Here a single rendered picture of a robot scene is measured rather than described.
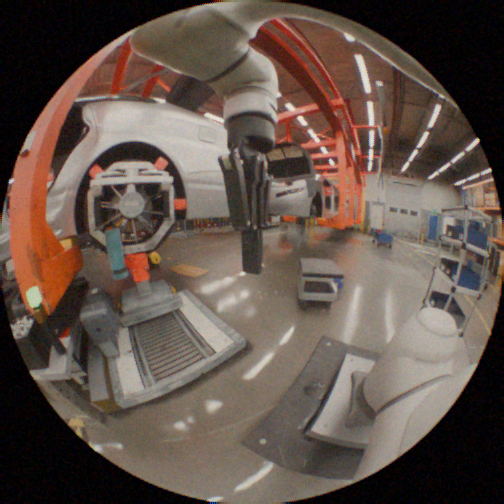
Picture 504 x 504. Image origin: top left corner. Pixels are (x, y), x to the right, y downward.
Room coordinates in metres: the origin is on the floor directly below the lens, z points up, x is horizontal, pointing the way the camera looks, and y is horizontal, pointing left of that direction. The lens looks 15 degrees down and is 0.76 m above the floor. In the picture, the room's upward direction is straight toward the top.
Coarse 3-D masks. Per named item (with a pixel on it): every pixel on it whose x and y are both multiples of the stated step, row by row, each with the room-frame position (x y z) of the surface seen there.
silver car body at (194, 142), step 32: (96, 96) 0.49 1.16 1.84; (128, 96) 0.70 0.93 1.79; (192, 96) 2.08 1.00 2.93; (64, 128) 0.55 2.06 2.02; (96, 128) 0.54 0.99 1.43; (128, 128) 0.71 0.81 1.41; (160, 128) 0.88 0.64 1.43; (192, 128) 1.06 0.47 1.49; (64, 160) 0.96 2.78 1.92; (192, 160) 1.08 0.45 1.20; (64, 192) 0.42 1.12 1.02; (192, 192) 1.08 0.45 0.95; (224, 192) 1.30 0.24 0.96; (64, 224) 0.41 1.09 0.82; (0, 256) -0.22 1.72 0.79
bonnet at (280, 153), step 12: (276, 144) 3.29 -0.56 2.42; (288, 144) 3.16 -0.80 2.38; (276, 156) 3.61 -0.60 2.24; (288, 156) 3.44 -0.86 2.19; (300, 156) 3.27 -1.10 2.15; (276, 168) 3.88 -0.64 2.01; (288, 168) 3.67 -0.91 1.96; (300, 168) 3.47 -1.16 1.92; (312, 168) 3.23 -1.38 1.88; (276, 180) 4.07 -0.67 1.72; (288, 180) 3.83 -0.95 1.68
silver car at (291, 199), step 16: (288, 160) 3.05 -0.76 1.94; (320, 176) 3.73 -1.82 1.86; (272, 192) 2.87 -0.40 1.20; (288, 192) 2.73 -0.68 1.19; (304, 192) 2.72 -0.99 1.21; (336, 192) 5.51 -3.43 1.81; (272, 208) 2.89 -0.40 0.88; (288, 208) 2.74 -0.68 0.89; (304, 208) 2.73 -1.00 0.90; (320, 208) 3.38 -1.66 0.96; (336, 208) 4.84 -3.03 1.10
